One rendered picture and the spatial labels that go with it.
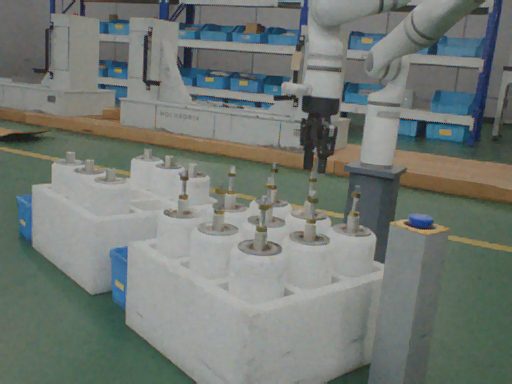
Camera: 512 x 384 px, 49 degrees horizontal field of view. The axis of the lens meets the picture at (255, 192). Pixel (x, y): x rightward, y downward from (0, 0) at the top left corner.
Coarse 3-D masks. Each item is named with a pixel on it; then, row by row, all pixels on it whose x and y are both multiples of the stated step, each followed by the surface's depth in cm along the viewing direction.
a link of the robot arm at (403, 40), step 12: (408, 24) 130; (396, 36) 136; (408, 36) 132; (420, 36) 129; (372, 48) 150; (384, 48) 143; (396, 48) 138; (408, 48) 135; (420, 48) 134; (372, 60) 149; (384, 60) 144; (372, 72) 150; (384, 72) 148
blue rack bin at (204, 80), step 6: (204, 72) 668; (234, 72) 658; (240, 72) 681; (198, 78) 654; (204, 78) 650; (210, 78) 647; (216, 78) 643; (222, 78) 639; (228, 78) 651; (198, 84) 656; (204, 84) 652; (210, 84) 649; (216, 84) 645; (222, 84) 642; (228, 84) 654
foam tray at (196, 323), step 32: (128, 256) 113; (160, 256) 106; (128, 288) 114; (160, 288) 104; (192, 288) 96; (224, 288) 97; (288, 288) 96; (320, 288) 97; (352, 288) 100; (128, 320) 116; (160, 320) 105; (192, 320) 97; (224, 320) 90; (256, 320) 86; (288, 320) 90; (320, 320) 96; (352, 320) 102; (160, 352) 107; (192, 352) 98; (224, 352) 90; (256, 352) 87; (288, 352) 92; (320, 352) 98; (352, 352) 104
